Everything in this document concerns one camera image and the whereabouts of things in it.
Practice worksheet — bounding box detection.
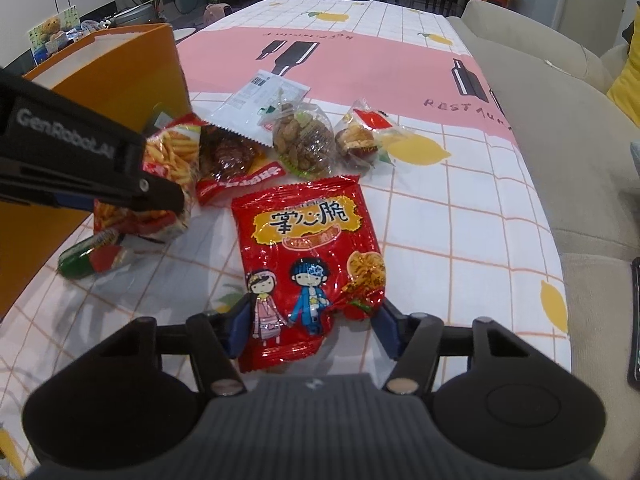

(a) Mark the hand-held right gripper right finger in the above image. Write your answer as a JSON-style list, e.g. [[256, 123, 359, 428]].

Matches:
[[371, 296, 533, 395]]

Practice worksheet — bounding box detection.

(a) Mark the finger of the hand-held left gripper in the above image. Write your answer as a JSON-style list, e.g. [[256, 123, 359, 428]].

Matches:
[[52, 193, 101, 209], [135, 172, 186, 216]]

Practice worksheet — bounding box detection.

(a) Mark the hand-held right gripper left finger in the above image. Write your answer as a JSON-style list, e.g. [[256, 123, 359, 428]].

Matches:
[[102, 292, 258, 396]]

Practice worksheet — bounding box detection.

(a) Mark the fries print snack packet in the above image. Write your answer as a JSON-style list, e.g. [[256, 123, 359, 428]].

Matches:
[[92, 112, 203, 246]]

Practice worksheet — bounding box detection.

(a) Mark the orange storage box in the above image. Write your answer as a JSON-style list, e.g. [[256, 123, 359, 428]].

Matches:
[[0, 22, 193, 321]]

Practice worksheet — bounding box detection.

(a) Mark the red cartoon snack packet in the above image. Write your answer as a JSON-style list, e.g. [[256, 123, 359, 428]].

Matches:
[[231, 175, 388, 373]]

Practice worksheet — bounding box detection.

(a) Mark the white packet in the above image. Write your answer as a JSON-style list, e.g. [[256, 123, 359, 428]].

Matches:
[[207, 70, 311, 148]]

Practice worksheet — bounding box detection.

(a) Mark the clear pastry red label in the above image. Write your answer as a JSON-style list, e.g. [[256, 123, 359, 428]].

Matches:
[[334, 100, 408, 171]]

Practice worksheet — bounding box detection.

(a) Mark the green sausage packet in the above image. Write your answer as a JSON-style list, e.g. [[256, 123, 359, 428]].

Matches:
[[57, 227, 136, 281]]

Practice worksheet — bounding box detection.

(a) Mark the red dried meat packet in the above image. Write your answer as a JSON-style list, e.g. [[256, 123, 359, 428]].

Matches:
[[195, 125, 288, 206]]

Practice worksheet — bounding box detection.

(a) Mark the teddy bear picture card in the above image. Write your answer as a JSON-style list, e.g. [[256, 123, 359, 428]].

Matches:
[[27, 6, 81, 66]]

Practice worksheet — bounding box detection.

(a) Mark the clear plastic bag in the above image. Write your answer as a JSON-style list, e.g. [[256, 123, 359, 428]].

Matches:
[[65, 19, 116, 43]]

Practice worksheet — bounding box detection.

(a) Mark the lemon print tablecloth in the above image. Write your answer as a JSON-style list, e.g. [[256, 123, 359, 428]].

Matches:
[[0, 0, 573, 461]]

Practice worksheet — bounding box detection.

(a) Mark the grey metal plant pot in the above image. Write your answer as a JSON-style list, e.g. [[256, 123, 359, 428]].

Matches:
[[112, 4, 167, 27]]

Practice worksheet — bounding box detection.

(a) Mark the clear bag of nuts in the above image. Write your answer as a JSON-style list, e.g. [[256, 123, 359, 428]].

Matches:
[[260, 87, 335, 178]]

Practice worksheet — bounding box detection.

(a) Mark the pink pig figure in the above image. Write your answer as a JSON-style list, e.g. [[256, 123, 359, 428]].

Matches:
[[204, 2, 237, 25]]

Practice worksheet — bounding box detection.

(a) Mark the black phone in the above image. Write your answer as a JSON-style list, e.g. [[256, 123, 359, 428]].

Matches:
[[627, 256, 640, 388]]

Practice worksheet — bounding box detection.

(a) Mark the beige sofa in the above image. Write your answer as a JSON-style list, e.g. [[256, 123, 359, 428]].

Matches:
[[445, 0, 640, 480]]

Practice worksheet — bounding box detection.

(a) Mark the yellow cushion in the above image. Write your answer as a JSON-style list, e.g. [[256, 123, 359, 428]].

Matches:
[[606, 50, 640, 126]]

